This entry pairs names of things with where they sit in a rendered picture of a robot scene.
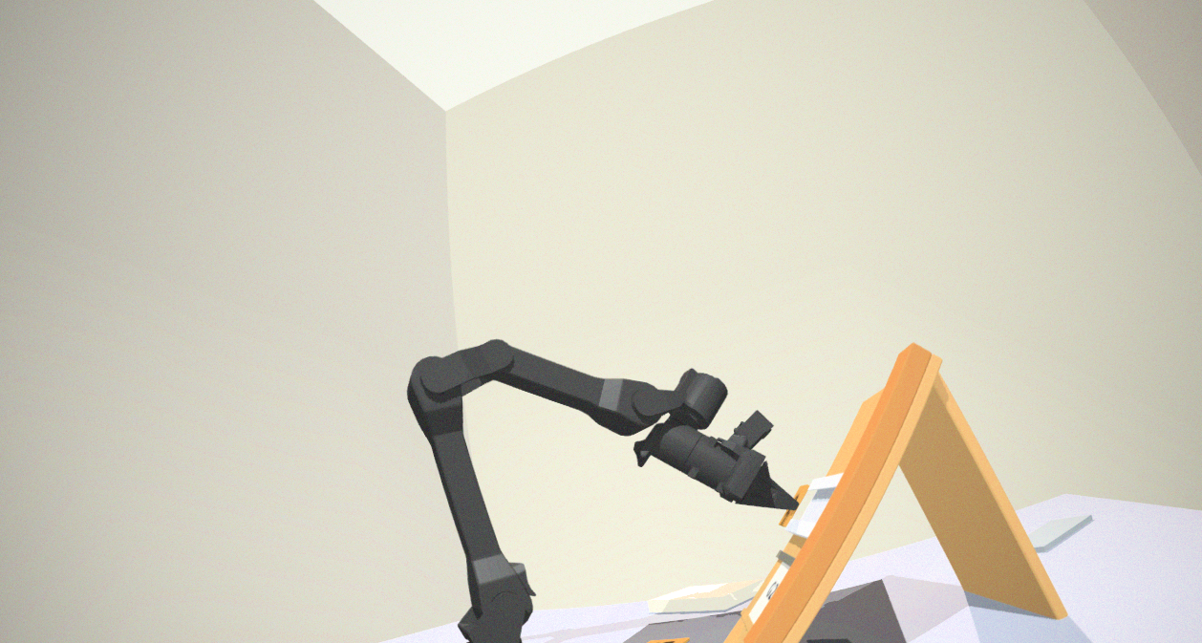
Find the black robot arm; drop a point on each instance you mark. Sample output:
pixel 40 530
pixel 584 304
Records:
pixel 499 590

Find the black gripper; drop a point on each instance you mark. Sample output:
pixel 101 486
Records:
pixel 745 479

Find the pale yellow board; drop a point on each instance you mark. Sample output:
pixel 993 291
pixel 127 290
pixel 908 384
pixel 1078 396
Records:
pixel 914 422

